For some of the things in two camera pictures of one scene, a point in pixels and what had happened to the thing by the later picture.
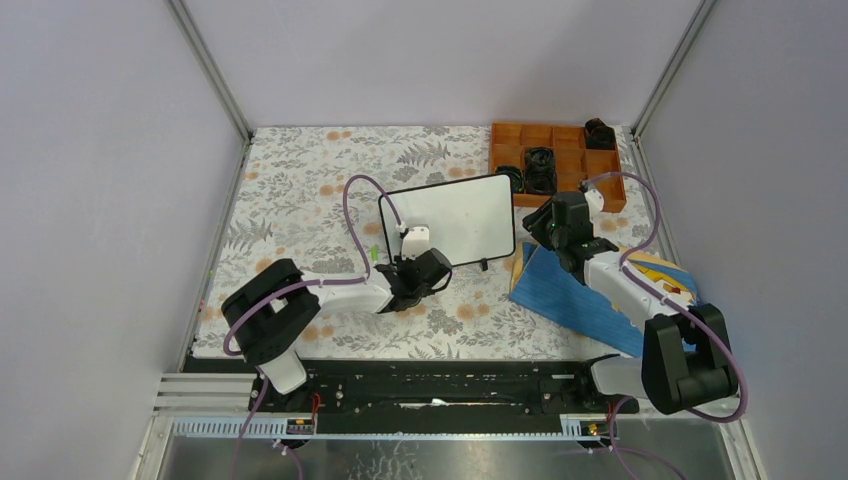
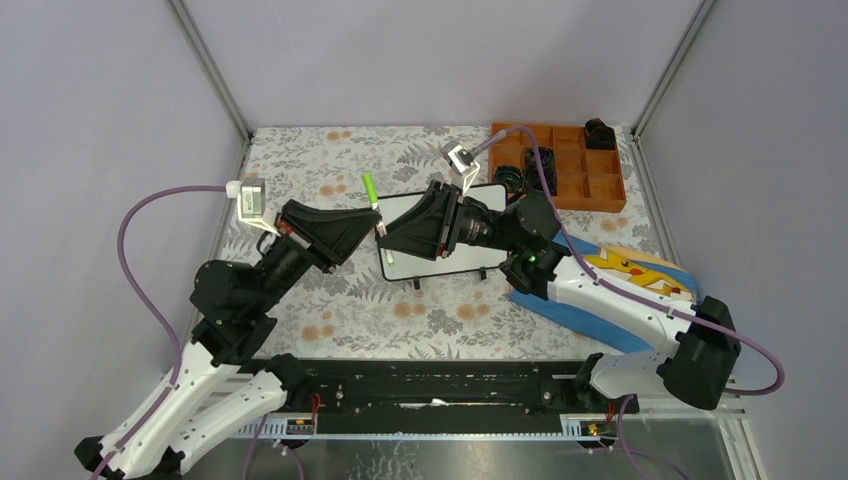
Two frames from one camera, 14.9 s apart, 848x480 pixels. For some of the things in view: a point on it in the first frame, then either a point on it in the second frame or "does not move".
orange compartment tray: x=578 y=169 does not move
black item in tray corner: x=599 y=135 does not move
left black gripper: x=400 y=263 → x=332 y=235
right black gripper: x=535 y=223 → x=418 y=231
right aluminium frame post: x=637 y=126 does not move
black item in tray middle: x=540 y=170 does not move
